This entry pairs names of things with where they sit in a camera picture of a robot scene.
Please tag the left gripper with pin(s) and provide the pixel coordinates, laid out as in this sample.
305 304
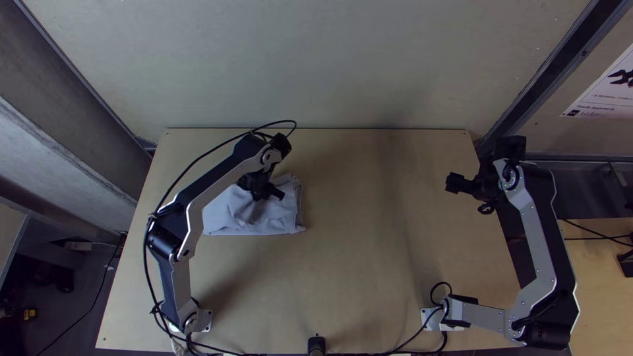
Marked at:
257 185

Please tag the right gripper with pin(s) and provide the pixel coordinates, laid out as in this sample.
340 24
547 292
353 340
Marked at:
462 183

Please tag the grey t-shirt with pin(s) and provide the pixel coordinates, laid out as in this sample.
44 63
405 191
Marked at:
232 212

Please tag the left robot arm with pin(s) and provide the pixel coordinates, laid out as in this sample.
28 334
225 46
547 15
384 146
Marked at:
184 232

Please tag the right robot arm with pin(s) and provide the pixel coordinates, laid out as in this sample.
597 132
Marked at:
536 247

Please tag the white poster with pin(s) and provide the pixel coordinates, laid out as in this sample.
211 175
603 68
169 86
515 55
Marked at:
608 94

